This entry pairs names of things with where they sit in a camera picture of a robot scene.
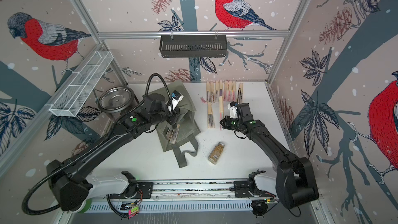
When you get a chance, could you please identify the green tape roll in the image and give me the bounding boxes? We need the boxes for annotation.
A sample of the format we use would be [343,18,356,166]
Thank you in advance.
[76,199,92,213]

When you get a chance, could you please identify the olive green tote bag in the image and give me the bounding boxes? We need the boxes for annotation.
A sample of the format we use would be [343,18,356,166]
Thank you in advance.
[156,80,201,168]

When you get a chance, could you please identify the white wire mesh basket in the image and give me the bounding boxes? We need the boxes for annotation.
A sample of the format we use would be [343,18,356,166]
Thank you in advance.
[49,50,114,117]

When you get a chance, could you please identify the black hanging shelf basket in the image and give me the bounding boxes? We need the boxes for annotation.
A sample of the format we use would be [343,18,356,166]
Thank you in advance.
[159,35,228,58]

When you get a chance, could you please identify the colourful floral folding fan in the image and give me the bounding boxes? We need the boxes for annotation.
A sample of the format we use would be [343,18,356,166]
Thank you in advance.
[169,124,180,144]

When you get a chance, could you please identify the aluminium mounting rail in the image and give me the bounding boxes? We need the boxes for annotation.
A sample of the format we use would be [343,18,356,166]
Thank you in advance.
[66,178,324,201]

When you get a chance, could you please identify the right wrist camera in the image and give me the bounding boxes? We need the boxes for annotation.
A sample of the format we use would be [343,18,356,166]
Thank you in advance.
[228,102,238,118]

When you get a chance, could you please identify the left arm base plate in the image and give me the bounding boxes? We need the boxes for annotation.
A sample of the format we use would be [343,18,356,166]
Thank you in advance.
[110,181,154,200]

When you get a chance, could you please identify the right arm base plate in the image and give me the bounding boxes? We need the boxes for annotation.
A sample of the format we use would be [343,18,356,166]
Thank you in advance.
[229,180,276,198]

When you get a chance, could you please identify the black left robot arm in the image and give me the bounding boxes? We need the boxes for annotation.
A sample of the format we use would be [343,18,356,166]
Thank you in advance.
[47,91,183,211]

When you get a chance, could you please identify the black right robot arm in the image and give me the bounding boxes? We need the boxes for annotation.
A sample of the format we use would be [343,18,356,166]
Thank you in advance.
[220,102,319,209]

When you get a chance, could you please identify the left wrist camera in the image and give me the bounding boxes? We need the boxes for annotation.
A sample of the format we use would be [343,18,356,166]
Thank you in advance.
[170,90,183,110]

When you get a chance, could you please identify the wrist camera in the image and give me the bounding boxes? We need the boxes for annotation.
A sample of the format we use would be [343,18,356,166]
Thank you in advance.
[228,102,238,118]
[170,90,183,110]

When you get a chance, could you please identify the grey white folding fan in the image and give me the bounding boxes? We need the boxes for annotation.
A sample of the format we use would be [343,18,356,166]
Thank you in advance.
[237,83,243,104]

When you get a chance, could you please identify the pink circuit board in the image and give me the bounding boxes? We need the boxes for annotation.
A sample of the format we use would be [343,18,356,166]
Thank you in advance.
[120,204,140,219]

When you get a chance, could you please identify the purple folding fan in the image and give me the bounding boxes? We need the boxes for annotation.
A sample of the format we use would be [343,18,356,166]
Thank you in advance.
[219,80,223,97]

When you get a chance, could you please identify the glass spice jar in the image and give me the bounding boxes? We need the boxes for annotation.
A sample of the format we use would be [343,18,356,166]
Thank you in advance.
[208,142,225,164]

